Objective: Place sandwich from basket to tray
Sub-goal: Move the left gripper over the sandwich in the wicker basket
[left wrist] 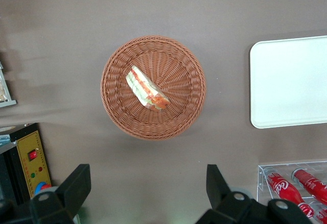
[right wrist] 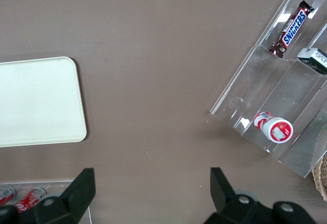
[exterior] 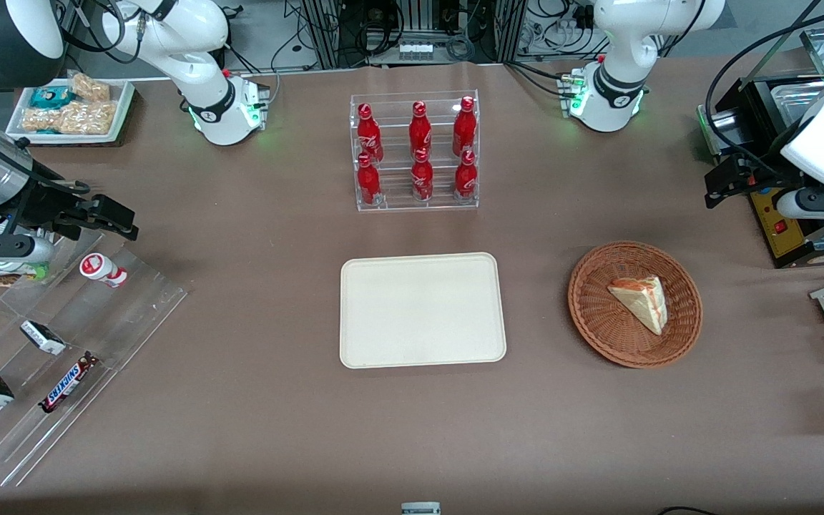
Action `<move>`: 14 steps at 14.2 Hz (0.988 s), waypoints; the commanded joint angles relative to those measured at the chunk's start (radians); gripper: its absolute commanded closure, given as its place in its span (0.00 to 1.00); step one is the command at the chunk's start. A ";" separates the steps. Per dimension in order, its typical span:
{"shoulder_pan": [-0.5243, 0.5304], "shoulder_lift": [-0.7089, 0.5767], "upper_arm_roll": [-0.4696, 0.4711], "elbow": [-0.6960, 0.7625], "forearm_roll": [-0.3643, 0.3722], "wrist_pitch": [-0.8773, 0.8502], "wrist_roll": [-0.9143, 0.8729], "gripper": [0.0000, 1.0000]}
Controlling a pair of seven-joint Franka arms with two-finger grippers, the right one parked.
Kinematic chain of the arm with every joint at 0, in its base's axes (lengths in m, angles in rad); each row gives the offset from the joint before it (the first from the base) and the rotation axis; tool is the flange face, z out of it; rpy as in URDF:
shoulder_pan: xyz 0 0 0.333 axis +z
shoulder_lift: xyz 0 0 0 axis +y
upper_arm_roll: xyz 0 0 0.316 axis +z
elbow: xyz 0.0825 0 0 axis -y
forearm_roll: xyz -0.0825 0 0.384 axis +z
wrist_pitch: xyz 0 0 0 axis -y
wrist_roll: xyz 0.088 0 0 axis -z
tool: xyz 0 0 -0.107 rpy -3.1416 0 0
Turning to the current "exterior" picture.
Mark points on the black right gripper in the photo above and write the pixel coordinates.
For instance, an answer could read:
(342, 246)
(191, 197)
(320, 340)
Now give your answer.
(38, 202)

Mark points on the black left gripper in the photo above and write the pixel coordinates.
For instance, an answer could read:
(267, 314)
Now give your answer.
(761, 174)

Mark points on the triangle sandwich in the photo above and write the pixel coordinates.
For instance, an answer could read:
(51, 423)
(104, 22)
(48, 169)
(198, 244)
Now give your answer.
(642, 302)

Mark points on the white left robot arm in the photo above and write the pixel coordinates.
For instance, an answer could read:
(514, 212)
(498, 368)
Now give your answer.
(619, 43)

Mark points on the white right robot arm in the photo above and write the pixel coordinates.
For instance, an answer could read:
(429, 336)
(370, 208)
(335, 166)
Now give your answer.
(197, 36)

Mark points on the white snack tray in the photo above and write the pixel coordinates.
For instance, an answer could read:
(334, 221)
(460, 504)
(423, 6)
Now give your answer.
(122, 107)

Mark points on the brown wicker basket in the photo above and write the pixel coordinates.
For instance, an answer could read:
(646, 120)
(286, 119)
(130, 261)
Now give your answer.
(598, 315)

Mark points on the cream plastic tray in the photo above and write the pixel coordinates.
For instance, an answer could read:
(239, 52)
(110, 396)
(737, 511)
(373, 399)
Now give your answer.
(423, 311)

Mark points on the white red yogurt bottle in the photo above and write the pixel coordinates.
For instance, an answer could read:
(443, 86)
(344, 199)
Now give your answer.
(97, 268)

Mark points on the black food warmer machine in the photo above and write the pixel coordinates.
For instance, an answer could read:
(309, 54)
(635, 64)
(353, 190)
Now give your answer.
(784, 236)

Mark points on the green white packet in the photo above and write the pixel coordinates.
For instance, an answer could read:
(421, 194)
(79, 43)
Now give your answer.
(34, 270)

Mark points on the clear acrylic stepped shelf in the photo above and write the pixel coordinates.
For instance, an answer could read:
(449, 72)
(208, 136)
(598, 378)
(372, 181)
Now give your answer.
(104, 322)

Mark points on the clear bag of puffed snacks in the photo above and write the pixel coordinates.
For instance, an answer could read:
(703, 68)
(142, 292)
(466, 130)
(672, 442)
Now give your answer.
(40, 120)
(88, 118)
(90, 87)

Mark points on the clear plastic food pan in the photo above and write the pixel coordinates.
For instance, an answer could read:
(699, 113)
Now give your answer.
(802, 91)

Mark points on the teal snack packet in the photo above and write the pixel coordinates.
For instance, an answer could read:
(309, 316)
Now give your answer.
(51, 96)

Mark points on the Snickers chocolate bar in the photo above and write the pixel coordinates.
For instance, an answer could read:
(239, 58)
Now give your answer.
(67, 383)

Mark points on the red cola bottle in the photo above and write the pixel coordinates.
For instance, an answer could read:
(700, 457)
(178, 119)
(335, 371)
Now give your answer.
(368, 182)
(368, 134)
(422, 179)
(466, 177)
(464, 127)
(420, 130)

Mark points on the clear acrylic bottle rack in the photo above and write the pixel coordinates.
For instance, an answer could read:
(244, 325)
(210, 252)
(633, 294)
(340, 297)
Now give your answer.
(394, 179)

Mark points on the white power strip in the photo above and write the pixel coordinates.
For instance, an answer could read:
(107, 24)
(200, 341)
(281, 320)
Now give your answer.
(415, 51)

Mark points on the white label tag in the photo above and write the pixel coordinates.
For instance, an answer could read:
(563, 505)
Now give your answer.
(420, 508)

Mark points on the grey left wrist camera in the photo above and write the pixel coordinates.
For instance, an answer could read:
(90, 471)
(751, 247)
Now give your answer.
(795, 204)

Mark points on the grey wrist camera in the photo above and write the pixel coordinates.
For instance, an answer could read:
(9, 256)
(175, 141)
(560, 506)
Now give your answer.
(18, 249)
(795, 204)

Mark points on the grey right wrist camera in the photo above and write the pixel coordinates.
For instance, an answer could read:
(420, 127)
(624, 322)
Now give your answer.
(18, 249)

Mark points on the aluminium frame rack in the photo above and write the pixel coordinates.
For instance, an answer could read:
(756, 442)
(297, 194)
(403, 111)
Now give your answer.
(326, 32)

